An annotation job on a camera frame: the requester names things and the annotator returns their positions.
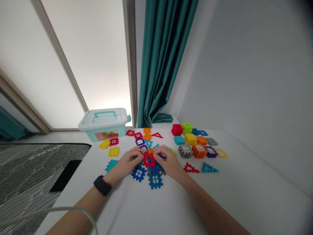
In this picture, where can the black rectangular panel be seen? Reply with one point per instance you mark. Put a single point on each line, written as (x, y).
(66, 176)

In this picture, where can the light blue block piece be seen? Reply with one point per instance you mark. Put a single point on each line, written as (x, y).
(148, 143)

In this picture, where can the blue flat block tiles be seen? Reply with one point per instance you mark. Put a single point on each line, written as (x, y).
(199, 132)

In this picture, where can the red block cube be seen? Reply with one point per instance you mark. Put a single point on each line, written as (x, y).
(177, 130)

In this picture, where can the orange window block cube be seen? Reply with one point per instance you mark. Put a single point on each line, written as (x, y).
(199, 151)

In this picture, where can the teal block tile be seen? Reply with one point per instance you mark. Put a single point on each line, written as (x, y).
(111, 166)
(179, 140)

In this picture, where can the red window block tile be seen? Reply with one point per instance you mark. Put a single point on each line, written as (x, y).
(114, 141)
(148, 160)

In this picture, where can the gray block tile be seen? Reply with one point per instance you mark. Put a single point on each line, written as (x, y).
(212, 141)

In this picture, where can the orange block tile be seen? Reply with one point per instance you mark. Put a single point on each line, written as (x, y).
(148, 136)
(147, 130)

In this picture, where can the purple block piece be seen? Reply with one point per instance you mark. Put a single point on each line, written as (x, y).
(162, 156)

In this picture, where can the person's right hand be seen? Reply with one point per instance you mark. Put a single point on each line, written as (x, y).
(171, 165)

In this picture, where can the yellow block cube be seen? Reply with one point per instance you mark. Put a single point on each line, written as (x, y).
(190, 138)

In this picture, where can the teal triangle block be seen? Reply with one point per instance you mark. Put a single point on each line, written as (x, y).
(205, 169)

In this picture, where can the glass sliding door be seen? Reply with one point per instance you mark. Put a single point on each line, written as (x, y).
(73, 61)

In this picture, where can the yellow frame block tile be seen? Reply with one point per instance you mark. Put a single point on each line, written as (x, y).
(226, 154)

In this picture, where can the person's left hand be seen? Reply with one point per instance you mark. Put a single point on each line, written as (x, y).
(122, 165)

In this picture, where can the green block tile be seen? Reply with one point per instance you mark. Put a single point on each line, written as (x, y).
(172, 151)

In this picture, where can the striped gray mattress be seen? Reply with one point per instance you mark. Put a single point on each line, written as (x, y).
(27, 171)

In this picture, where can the purple window block tile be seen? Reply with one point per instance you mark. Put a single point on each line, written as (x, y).
(140, 142)

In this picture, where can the light blue window block tile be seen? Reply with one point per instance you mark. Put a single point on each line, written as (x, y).
(154, 181)

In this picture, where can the gray window block cube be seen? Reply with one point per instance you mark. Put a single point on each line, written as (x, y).
(185, 151)

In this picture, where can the purple window block cube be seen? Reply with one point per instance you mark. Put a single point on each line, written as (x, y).
(210, 151)

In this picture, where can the red triangle block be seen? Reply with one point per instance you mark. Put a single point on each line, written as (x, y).
(188, 169)
(158, 135)

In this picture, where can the mint plastic storage box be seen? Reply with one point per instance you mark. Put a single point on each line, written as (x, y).
(105, 124)

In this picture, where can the teal curtain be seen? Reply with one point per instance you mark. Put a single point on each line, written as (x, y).
(163, 61)

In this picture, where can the green block cube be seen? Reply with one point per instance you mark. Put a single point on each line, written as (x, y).
(187, 127)

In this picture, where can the dark blue window block tile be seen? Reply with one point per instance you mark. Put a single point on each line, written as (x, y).
(138, 173)

